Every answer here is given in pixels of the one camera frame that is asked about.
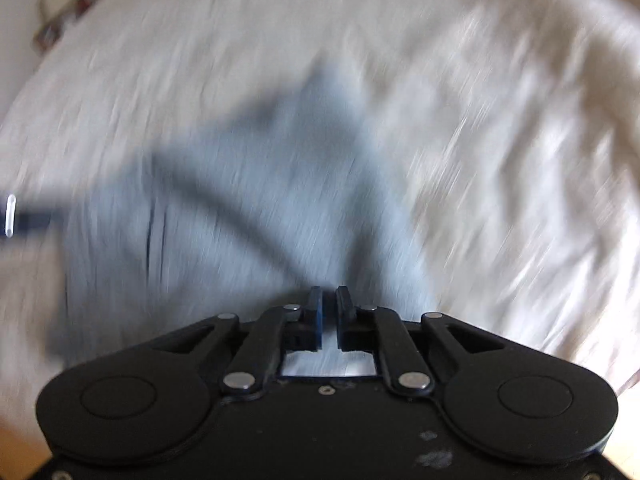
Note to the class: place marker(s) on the wooden photo frame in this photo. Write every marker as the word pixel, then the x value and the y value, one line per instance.
pixel 47 34

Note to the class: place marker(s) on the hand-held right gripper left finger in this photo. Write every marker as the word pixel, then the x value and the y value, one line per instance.
pixel 316 320

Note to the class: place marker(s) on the white floral bedspread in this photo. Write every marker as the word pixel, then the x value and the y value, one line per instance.
pixel 475 135

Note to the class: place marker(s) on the grey speckled pants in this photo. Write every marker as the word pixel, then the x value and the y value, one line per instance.
pixel 280 200

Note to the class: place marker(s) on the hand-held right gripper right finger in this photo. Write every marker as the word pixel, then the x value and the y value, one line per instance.
pixel 344 320

